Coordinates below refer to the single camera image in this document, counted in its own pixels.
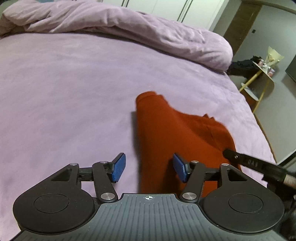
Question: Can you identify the black television screen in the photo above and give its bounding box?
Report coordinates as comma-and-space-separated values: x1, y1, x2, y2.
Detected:
285, 56, 296, 82

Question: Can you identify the purple bed sheet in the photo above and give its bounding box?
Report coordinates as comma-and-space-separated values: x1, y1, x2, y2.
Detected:
1, 33, 274, 240

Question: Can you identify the purple rolled duvet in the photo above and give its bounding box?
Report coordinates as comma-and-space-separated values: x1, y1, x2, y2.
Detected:
1, 1, 233, 72

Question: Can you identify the white wardrobe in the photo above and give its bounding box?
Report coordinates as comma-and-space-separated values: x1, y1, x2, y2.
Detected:
103, 0, 229, 30

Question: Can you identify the cream flower bouquet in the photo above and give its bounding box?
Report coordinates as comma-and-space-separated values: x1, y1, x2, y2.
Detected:
262, 46, 284, 77

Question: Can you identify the black clothes pile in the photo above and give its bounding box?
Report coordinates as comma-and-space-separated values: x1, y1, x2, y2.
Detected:
226, 56, 261, 79

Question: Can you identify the dark wooden door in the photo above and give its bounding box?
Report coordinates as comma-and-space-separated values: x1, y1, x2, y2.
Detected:
224, 2, 262, 55

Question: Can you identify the red knit sweater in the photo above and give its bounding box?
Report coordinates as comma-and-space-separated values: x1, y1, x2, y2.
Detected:
136, 91, 236, 194

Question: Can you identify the yellow-legged side table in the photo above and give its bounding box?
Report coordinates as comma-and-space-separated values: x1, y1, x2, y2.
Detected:
239, 60, 274, 113

